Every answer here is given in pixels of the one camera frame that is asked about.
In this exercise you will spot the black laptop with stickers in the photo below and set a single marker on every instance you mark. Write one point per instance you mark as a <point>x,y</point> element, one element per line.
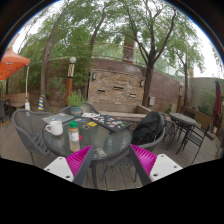
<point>111,123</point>

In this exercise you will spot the potted green plant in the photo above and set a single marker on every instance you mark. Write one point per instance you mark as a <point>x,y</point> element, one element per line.
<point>76,101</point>

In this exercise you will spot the orange patio umbrella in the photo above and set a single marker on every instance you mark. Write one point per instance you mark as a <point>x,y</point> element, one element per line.
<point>11,63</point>

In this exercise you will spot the round dark side table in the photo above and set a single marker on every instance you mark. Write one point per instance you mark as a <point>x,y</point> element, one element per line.
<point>182,121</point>

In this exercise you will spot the black backpack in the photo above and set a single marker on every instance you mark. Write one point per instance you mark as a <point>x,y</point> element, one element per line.
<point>148,129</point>

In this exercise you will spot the round glass patio table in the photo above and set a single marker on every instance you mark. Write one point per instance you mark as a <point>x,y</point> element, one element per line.
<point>108,144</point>

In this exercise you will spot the wooden lamp post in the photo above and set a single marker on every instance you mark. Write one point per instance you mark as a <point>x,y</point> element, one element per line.
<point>69,78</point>

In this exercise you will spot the yellow small object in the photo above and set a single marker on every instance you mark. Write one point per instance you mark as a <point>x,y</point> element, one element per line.
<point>92,124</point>

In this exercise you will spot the grey wicker chair left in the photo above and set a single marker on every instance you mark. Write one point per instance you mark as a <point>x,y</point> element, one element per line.
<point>29,126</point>

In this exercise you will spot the closed red umbrella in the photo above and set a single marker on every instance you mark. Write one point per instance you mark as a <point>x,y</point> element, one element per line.
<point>217,105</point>

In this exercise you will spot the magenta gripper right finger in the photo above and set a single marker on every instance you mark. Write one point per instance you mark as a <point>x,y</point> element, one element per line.
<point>151,167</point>

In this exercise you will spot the grey chair with backpack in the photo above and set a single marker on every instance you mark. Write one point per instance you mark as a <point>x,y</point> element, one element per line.
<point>125,159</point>

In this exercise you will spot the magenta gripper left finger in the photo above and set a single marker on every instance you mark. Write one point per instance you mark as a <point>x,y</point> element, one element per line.
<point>74,167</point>

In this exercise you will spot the white ceramic mug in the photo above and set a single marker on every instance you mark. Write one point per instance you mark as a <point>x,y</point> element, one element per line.
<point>55,128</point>

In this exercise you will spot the bottle with green cap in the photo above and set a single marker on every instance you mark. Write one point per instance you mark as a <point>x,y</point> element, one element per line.
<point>73,134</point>

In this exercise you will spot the black metal chair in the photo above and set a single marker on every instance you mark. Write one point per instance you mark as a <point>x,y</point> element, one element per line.
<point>195,135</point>

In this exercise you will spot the grey closed laptop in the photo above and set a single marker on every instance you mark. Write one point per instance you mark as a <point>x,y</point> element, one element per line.
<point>58,117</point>

